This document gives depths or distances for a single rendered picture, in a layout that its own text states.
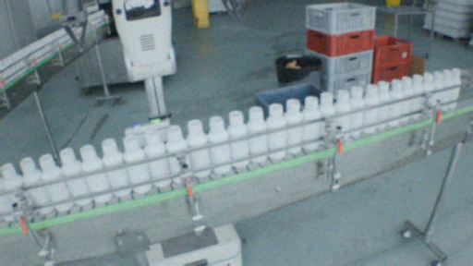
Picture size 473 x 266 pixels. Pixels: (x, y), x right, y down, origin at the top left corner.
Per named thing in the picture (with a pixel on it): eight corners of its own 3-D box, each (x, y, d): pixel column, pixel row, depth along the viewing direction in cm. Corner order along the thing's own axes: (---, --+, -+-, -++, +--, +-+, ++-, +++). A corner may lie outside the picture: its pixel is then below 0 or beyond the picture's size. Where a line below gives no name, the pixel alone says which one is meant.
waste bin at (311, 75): (287, 136, 309) (287, 71, 278) (268, 116, 347) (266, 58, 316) (328, 126, 321) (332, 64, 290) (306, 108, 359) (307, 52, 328)
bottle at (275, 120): (289, 153, 102) (290, 105, 95) (278, 163, 99) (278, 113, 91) (273, 148, 106) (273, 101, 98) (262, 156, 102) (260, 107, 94)
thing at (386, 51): (375, 67, 336) (377, 48, 326) (351, 57, 370) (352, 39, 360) (411, 60, 355) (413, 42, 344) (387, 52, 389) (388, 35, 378)
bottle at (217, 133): (220, 161, 101) (215, 113, 93) (236, 167, 98) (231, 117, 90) (207, 170, 97) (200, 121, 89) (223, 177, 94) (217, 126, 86)
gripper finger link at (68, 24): (67, 52, 80) (60, 18, 75) (70, 47, 86) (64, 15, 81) (91, 46, 81) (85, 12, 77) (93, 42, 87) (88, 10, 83)
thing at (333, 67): (330, 80, 308) (331, 58, 297) (304, 68, 341) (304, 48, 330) (372, 69, 330) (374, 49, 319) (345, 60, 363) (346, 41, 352)
